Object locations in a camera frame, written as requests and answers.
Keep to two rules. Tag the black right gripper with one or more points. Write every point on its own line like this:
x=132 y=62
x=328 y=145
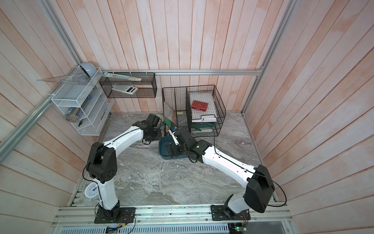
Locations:
x=174 y=146

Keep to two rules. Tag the white box in organizer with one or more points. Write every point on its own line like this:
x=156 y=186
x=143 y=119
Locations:
x=204 y=118

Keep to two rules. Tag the white alarm clock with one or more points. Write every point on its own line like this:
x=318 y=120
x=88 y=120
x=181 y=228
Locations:
x=91 y=191

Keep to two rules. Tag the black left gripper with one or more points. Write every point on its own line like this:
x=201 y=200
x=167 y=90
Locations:
x=159 y=137

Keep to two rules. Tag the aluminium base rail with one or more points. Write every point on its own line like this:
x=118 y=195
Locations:
x=174 y=219

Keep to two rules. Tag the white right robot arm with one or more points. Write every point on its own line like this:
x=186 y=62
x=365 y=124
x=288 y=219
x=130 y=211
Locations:
x=258 y=184

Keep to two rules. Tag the black wire desk organizer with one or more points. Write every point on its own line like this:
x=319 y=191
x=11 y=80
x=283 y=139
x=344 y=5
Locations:
x=180 y=100

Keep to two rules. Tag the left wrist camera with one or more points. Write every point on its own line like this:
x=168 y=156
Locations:
x=152 y=120

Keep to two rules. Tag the colourful paper folders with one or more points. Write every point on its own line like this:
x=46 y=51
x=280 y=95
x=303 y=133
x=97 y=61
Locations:
x=170 y=118

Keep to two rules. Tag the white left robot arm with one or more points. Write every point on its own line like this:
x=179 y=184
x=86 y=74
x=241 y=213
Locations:
x=102 y=168

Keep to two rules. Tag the white calculator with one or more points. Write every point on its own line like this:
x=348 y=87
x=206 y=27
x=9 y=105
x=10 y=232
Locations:
x=127 y=89

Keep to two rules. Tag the black wire wall basket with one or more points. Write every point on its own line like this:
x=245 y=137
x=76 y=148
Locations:
x=147 y=88

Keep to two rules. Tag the teal plastic storage box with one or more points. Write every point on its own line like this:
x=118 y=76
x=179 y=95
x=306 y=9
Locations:
x=163 y=144

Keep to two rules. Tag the clear triangle ruler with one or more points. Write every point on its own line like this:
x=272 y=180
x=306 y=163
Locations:
x=75 y=79

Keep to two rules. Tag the green ruler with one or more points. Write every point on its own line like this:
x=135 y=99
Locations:
x=123 y=77

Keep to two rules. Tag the white wire mesh shelf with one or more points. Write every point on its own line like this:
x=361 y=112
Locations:
x=85 y=107

